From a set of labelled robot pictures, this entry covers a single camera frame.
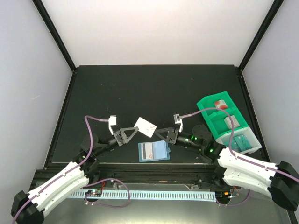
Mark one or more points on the black rear left frame post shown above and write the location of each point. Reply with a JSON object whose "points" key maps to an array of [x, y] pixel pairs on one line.
{"points": [[54, 33]]}

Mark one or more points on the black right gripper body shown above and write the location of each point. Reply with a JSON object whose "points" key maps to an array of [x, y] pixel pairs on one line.
{"points": [[174, 136]]}

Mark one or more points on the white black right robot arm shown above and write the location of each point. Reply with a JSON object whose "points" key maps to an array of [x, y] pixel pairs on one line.
{"points": [[280, 182]]}

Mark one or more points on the light blue slotted cable duct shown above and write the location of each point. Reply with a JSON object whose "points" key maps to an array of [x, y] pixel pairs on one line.
{"points": [[205, 196]]}

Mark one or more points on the black frame post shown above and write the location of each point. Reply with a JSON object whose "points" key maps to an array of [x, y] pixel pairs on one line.
{"points": [[54, 33], [260, 33]]}

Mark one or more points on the left controller circuit board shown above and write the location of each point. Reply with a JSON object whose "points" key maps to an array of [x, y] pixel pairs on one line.
{"points": [[93, 193]]}

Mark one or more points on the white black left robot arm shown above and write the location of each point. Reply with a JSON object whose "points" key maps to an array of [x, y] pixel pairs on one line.
{"points": [[34, 206]]}

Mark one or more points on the black left side rail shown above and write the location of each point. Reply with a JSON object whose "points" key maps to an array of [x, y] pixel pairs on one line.
{"points": [[60, 121]]}

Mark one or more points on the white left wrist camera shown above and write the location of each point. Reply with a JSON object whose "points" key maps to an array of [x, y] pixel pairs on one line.
{"points": [[112, 121]]}

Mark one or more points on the white red credit card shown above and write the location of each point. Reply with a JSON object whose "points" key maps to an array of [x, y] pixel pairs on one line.
{"points": [[145, 127]]}

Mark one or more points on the black right side rail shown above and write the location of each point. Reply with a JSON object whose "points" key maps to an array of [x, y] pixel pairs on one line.
{"points": [[274, 101]]}

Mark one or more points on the green divided storage bin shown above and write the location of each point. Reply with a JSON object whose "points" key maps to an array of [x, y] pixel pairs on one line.
{"points": [[214, 118]]}

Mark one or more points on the right controller circuit board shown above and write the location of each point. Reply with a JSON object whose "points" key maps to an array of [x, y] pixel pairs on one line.
{"points": [[226, 194]]}

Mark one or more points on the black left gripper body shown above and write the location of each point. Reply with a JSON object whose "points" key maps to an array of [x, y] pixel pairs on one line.
{"points": [[119, 140]]}

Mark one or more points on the controller circuit board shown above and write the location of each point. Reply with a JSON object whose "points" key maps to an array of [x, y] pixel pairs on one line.
{"points": [[93, 193], [226, 194]]}

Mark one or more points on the black rear right frame post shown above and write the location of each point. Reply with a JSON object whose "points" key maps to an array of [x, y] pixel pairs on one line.
{"points": [[260, 33]]}

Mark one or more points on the black aluminium front rail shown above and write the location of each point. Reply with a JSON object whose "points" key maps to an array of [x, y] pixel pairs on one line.
{"points": [[197, 174]]}

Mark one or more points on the blue leather card holder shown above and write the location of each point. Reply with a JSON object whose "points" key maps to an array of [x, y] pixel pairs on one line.
{"points": [[161, 151]]}

